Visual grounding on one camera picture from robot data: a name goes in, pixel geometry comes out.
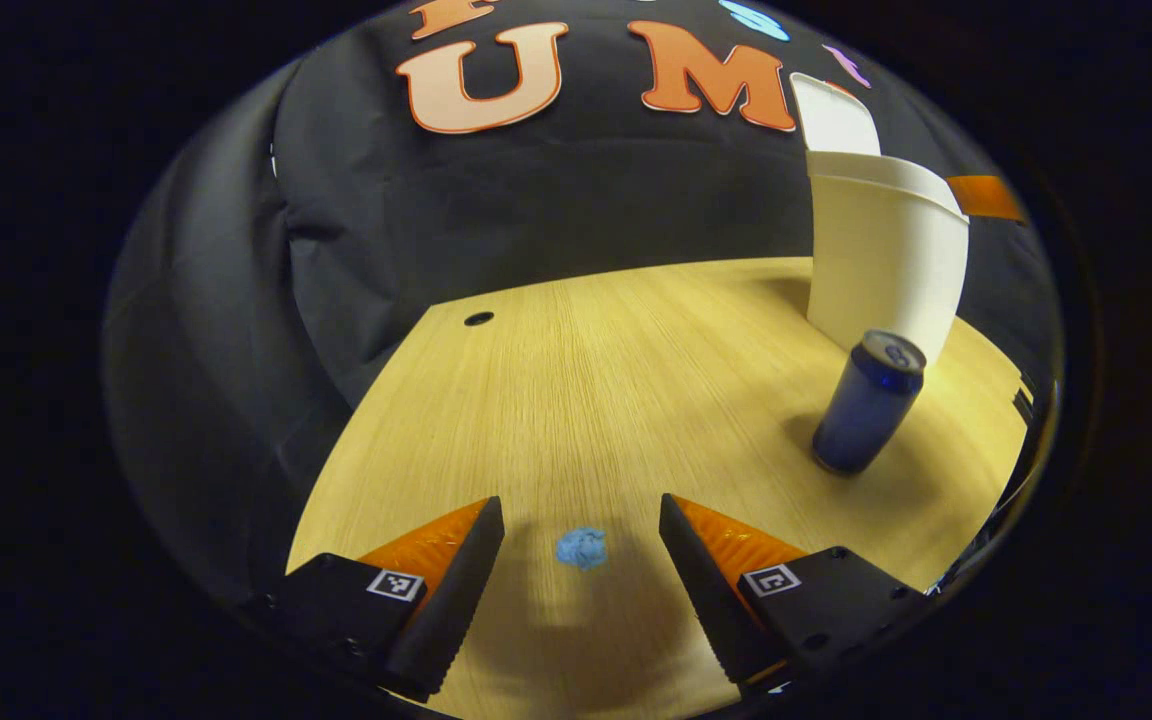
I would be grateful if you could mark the blue paper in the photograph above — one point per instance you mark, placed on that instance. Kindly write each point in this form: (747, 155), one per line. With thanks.
(582, 548)

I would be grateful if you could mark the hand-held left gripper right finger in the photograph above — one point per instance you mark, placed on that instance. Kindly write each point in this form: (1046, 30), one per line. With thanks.
(711, 600)

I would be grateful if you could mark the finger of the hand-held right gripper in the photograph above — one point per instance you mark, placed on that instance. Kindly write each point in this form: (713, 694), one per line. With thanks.
(986, 197)

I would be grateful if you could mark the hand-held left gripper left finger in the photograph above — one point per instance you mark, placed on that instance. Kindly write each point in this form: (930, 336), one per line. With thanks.
(451, 610)

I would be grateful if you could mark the black backdrop cloth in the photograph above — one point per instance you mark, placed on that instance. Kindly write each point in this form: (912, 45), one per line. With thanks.
(536, 200)

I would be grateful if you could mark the white garbage bin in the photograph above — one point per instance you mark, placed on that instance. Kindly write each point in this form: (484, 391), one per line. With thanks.
(881, 260)

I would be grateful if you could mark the blue pop can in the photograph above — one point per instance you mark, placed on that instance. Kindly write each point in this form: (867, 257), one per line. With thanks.
(866, 410)

